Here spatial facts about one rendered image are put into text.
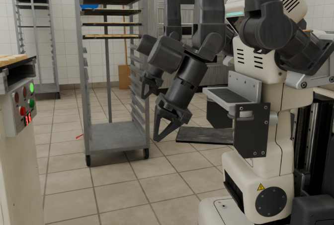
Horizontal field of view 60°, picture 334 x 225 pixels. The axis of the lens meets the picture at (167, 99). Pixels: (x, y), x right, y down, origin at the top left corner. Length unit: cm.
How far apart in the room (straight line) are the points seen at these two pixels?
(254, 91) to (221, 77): 405
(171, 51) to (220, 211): 85
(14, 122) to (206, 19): 64
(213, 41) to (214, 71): 421
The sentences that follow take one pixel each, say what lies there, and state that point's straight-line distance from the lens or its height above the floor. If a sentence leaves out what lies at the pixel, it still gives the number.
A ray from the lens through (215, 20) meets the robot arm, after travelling 62.
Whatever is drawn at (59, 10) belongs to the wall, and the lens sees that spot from 519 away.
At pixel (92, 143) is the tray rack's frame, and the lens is 235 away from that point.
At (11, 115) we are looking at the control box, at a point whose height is 77.
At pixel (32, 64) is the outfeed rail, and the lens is 118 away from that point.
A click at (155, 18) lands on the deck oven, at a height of 116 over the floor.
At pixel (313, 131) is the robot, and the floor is 70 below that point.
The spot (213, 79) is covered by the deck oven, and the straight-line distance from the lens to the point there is 482.
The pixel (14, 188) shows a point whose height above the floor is 52.
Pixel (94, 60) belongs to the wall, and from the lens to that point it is 523.
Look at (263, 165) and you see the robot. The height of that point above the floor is 62.
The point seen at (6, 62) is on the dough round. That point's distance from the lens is 102.
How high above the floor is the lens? 101
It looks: 14 degrees down
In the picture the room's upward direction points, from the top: straight up
